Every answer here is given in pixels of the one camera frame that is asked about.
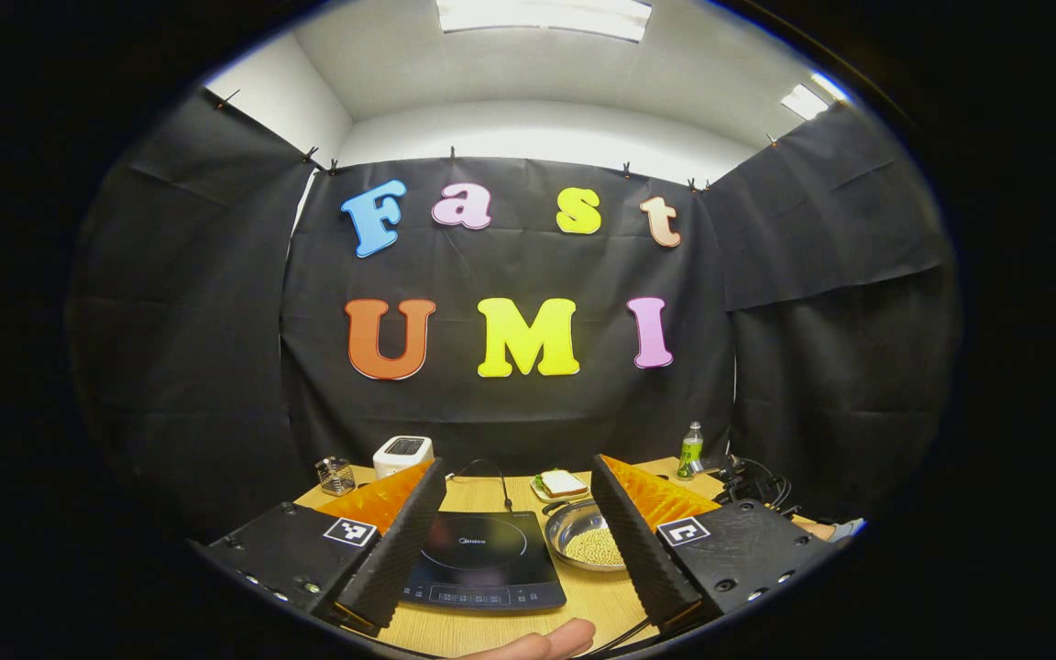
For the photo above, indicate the white toaster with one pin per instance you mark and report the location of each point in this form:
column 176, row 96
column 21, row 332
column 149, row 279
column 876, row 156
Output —
column 402, row 454

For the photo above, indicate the steel pot with soybeans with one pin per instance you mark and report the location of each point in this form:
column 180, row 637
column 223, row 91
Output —
column 583, row 541

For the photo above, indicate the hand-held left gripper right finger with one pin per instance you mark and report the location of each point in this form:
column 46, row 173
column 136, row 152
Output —
column 643, row 550

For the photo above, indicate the small ceiling light panel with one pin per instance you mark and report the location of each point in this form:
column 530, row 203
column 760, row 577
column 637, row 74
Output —
column 805, row 101

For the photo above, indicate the small plate under sandwich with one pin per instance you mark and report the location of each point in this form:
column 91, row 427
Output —
column 539, row 493

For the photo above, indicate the white bread sandwich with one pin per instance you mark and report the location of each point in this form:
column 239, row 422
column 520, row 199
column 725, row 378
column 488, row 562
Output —
column 565, row 483

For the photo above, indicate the green label plastic bottle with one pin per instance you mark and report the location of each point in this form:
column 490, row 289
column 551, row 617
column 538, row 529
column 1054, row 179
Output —
column 690, row 454

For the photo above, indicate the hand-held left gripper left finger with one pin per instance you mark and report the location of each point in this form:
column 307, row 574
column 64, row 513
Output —
column 395, row 550

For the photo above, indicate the black induction cooktop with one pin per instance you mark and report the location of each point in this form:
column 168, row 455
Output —
column 491, row 561

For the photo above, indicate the large ceiling light panel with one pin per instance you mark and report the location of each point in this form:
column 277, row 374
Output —
column 542, row 16

